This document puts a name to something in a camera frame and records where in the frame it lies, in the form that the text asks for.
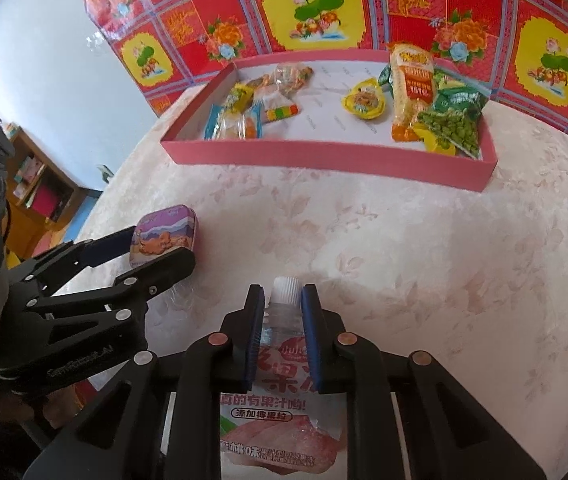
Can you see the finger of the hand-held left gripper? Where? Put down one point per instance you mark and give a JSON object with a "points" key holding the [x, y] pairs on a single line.
{"points": [[164, 272], [89, 255]]}

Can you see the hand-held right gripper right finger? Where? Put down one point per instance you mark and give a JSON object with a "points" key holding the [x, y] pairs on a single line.
{"points": [[311, 335]]}

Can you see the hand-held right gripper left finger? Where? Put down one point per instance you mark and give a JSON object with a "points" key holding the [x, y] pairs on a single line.
{"points": [[254, 335]]}

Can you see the purple cartoon tin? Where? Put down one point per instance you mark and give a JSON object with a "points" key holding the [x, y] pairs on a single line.
{"points": [[164, 235]]}

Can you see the white peach drink pouch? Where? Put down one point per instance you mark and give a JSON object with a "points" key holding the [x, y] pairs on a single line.
{"points": [[284, 410]]}

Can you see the blue-edged gummy packet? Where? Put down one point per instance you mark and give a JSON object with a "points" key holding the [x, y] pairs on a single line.
{"points": [[234, 127]]}

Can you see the pink cardboard box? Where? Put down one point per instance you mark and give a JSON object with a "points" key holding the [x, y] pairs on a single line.
{"points": [[314, 160]]}

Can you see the yellow candy packet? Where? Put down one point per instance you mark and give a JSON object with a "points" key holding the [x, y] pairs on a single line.
{"points": [[239, 97]]}

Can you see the rainbow candy clear packet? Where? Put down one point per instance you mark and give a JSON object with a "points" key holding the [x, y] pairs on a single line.
{"points": [[291, 76], [281, 111]]}

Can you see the small orange candy packet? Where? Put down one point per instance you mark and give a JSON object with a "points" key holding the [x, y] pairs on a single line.
{"points": [[260, 82]]}

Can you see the small yellow candy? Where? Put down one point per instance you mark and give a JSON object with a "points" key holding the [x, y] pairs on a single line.
{"points": [[433, 143]]}

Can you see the orange jelly cup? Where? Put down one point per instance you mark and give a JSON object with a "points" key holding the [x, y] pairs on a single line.
{"points": [[363, 100]]}

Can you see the green pea snack packet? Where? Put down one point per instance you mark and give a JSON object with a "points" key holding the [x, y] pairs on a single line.
{"points": [[456, 120]]}

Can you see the long orange snack packet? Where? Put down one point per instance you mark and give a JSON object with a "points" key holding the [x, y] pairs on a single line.
{"points": [[411, 95]]}

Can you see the small green white packet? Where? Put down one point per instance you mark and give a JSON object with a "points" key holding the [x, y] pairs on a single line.
{"points": [[383, 77]]}

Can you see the yellow plastic object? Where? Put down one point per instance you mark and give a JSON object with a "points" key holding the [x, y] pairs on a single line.
{"points": [[12, 260]]}

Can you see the wooden bookshelf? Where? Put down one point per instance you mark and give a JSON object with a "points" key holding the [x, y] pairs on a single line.
{"points": [[39, 195]]}

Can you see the pale floral tablecloth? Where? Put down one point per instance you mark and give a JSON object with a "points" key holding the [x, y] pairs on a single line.
{"points": [[413, 260]]}

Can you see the red floral printed cloth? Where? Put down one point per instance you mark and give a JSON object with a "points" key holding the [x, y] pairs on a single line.
{"points": [[363, 10]]}

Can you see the white wall socket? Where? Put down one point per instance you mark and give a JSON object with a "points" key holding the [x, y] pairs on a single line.
{"points": [[105, 172]]}

